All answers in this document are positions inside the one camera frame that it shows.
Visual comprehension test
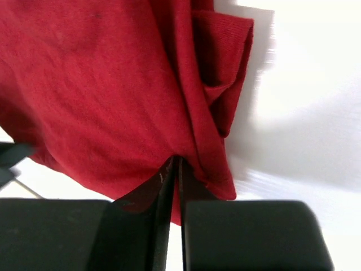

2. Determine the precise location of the dark red t shirt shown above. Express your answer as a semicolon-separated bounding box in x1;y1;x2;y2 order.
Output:
0;0;254;226

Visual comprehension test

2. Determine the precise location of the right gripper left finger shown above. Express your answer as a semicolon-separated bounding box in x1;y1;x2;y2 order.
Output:
1;158;174;270

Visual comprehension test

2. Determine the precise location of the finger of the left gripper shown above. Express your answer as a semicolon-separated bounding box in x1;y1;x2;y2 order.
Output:
0;142;35;188

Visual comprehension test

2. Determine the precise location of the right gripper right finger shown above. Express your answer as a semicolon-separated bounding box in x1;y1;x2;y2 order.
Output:
178;159;334;270

